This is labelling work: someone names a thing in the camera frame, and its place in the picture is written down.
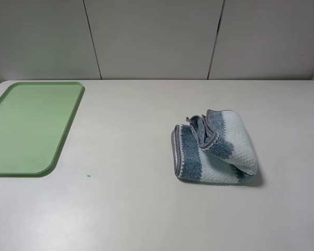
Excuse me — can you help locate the blue white striped towel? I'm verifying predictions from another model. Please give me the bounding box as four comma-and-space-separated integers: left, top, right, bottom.
171, 109, 258, 184

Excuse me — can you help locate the green plastic tray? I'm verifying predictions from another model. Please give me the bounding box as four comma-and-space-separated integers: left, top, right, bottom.
0, 82, 85, 177

